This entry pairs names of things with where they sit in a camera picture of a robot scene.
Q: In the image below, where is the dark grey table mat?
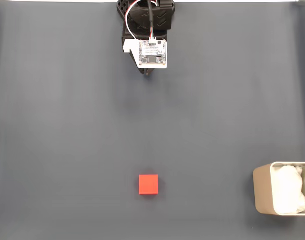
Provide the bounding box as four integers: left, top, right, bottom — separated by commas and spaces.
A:
0, 2, 305, 240

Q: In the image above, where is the beige box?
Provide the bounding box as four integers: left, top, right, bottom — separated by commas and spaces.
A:
252, 161, 305, 216

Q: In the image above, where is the red cube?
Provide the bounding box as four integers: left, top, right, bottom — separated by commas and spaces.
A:
138, 174, 159, 195

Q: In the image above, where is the white red gripper servo wire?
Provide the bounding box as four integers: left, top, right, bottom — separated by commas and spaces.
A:
124, 0, 161, 42

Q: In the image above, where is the black camera cable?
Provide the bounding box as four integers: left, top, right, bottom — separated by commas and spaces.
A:
146, 0, 156, 41

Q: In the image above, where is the white crumpled cloth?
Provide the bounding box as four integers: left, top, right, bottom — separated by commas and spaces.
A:
273, 164, 305, 215

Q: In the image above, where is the camera board on white mount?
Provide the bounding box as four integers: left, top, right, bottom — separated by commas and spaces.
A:
122, 38, 168, 70

